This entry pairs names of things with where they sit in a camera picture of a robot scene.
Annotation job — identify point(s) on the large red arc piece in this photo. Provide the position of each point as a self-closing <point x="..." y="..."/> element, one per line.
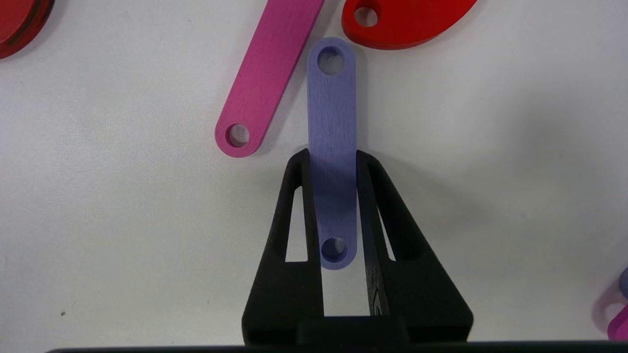
<point x="19" y="24"/>

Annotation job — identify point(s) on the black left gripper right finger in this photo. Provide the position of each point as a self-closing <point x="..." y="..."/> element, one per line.
<point x="422" y="294"/>

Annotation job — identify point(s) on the long pink bar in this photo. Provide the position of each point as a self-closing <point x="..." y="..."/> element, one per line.
<point x="620" y="323"/>
<point x="270" y="73"/>

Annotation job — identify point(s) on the short purple bar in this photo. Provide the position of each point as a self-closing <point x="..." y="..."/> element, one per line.
<point x="332" y="122"/>

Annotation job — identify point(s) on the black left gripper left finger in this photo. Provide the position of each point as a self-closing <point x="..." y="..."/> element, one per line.
<point x="284" y="294"/>

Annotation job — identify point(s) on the small red arc piece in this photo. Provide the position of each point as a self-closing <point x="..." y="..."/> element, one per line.
<point x="412" y="24"/>

